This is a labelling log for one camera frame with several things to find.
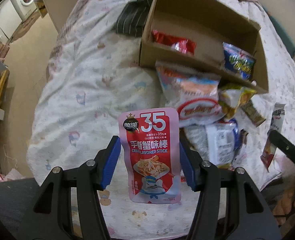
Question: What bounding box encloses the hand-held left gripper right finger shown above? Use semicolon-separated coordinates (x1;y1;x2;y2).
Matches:
179;140;281;240

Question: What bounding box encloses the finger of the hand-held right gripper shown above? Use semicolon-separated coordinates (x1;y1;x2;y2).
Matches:
269;129;295;173

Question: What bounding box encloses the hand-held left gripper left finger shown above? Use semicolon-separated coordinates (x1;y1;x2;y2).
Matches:
25;135;121;240

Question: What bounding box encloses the pink crab stick packet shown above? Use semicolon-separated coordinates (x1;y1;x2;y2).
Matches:
119;107;182;204

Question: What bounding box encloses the cardboard box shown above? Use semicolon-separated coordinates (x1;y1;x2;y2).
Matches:
139;0;269;94

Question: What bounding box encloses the slim white stick packet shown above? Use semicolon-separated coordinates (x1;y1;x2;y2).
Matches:
260;103;286;172

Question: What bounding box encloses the silver white snack packet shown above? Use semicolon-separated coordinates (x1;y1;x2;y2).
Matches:
184;119;248;169

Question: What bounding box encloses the small brown snack packet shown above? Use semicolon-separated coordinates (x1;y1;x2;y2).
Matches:
241;100;266;127

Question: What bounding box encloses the orange patterned cloth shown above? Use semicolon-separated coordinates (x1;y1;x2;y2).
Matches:
262;172;295;230

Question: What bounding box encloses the yellow snack packet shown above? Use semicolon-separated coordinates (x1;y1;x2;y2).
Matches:
219;84;256;120

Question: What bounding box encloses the large white red snack bag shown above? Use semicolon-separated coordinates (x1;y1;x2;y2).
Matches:
155;61;226;127

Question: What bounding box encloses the printed white blanket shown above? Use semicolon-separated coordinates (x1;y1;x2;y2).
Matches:
26;0;295;230

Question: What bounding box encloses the blue snack packet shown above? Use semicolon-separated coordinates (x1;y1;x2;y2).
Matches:
222;42;256;80

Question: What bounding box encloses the teal pillow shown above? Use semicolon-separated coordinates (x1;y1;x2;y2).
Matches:
269;12;295;57

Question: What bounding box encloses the red snack packet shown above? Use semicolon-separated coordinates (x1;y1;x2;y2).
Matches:
152;30;196;55

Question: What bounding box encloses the dark striped cloth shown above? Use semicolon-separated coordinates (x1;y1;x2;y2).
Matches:
115;0;158;38

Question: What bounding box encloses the brown floor mat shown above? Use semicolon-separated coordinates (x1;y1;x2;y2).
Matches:
12;17;39;42

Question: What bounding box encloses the white storage bin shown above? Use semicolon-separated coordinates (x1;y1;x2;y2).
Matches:
34;0;80;34

